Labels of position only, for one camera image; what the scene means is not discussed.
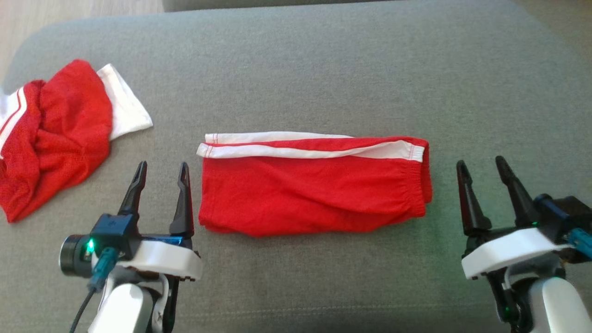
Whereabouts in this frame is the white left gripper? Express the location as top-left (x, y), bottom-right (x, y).
top-left (118, 161), bottom-right (203, 282)

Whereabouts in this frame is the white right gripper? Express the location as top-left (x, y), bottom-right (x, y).
top-left (456, 156), bottom-right (572, 280)

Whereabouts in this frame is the red white jersey shirt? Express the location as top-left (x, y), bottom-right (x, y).
top-left (0, 59), bottom-right (154, 223)

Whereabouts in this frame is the red shorts white trim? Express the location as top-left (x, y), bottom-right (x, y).
top-left (197, 132), bottom-right (433, 237)

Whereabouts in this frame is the large grey sofa ottoman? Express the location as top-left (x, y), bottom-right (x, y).
top-left (0, 0), bottom-right (592, 333)

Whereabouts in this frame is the grey sofa seat cushion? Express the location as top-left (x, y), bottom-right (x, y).
top-left (162, 0), bottom-right (384, 12)

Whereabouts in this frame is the left teal-plug black cable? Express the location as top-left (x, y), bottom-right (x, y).
top-left (69, 247), bottom-right (118, 333)

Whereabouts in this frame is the teal-plug black cable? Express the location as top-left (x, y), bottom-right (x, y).
top-left (69, 247), bottom-right (118, 333)
top-left (567, 229), bottom-right (592, 259)

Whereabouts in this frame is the right teal-plug black cable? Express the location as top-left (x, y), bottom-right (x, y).
top-left (567, 229), bottom-right (592, 259)

